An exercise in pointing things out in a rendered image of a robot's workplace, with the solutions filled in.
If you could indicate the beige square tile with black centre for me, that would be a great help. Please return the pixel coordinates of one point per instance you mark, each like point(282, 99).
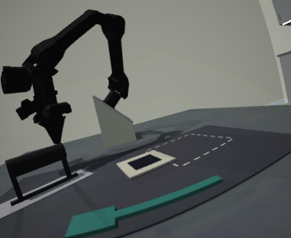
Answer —
point(144, 163)

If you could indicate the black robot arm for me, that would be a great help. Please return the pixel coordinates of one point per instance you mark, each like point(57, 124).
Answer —
point(48, 53)

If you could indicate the teal flat trowel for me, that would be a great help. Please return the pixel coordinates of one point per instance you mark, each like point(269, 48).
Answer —
point(104, 220)

